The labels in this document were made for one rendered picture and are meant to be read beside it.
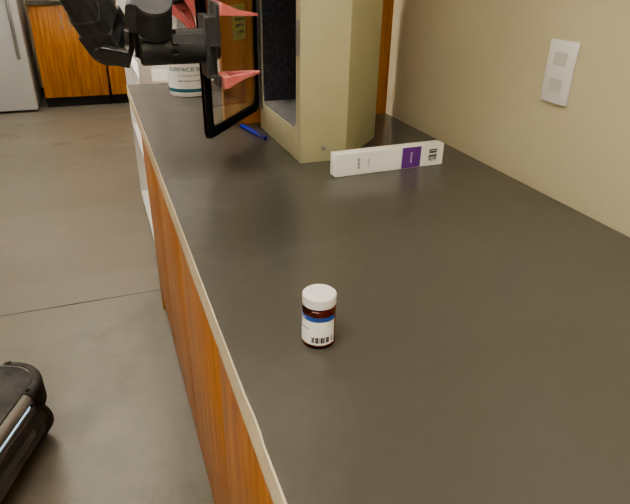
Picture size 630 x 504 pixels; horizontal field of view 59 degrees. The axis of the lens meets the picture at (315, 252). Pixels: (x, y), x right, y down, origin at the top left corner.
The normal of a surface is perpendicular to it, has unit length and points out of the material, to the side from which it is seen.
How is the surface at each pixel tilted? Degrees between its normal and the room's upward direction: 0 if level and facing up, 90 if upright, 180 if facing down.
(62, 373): 0
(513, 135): 90
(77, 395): 0
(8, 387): 0
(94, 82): 90
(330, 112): 90
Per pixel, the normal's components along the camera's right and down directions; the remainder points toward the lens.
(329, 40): 0.35, 0.44
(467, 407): 0.02, -0.89
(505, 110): -0.94, 0.15
